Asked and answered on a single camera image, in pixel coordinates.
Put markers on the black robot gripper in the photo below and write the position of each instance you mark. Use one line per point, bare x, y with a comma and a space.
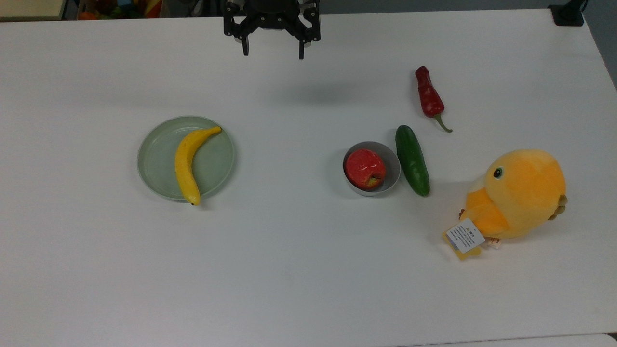
270, 19

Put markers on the red chili pepper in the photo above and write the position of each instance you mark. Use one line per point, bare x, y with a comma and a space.
428, 96

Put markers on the pale green plastic plate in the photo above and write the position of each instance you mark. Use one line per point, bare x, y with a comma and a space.
156, 166

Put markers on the yellow banana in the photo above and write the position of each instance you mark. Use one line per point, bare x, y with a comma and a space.
183, 166

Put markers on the red apple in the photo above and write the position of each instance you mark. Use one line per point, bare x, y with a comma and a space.
364, 168

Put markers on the bin of colourful toys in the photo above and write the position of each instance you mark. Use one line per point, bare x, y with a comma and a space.
120, 8

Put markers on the small grey round bowl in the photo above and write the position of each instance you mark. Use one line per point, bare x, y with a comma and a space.
393, 169

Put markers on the green cucumber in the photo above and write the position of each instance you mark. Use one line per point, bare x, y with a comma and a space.
412, 161

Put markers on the beige box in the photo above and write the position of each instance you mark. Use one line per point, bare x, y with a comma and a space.
29, 8

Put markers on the white paper hang tag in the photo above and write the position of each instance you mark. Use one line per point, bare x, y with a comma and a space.
465, 236

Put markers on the yellow paper hang tag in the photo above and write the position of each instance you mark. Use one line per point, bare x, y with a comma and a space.
466, 256

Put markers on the orange yellow plush bird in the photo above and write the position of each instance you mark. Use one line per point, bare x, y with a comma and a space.
525, 193

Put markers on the black table clamp mount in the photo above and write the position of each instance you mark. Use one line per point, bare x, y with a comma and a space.
568, 13

